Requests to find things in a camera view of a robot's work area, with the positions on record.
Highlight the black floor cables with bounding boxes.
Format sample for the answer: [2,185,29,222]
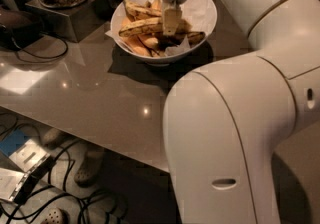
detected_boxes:
[0,111,129,224]

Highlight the beige clog shoe bottom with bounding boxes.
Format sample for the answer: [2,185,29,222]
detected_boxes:
[41,208,68,224]

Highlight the spotted banana rear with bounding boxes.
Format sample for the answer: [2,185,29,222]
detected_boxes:
[123,0,161,20]

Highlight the black appliance cable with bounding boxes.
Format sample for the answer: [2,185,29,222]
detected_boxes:
[9,33,70,62]

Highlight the large spotted banana front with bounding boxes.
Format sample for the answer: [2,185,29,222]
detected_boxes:
[118,16,193,38]

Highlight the small banana right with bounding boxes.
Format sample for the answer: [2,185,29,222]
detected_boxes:
[187,32,205,46]

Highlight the beige clog shoe middle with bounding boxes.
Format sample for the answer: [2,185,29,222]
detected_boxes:
[74,149,104,187]

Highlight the white ceramic bowl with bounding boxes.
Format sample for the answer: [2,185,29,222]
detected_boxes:
[106,0,217,66]

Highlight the blue paper sheet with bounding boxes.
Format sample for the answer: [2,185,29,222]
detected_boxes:
[0,130,29,157]

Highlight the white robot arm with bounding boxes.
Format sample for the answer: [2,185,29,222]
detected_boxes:
[163,0,320,224]

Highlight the beige clog shoe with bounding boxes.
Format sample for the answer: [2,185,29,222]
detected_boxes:
[74,149,104,187]
[41,208,68,224]
[42,128,67,147]

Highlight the orange banana lower left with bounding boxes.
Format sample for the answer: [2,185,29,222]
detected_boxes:
[122,36,150,57]

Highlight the dark round appliance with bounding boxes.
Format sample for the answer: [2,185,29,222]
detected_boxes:
[0,5,43,50]

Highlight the grey electronics box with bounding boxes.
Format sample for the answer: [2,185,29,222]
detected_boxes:
[0,139,53,204]

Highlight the beige clog shoe upper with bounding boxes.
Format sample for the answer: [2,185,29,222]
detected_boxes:
[42,128,67,147]

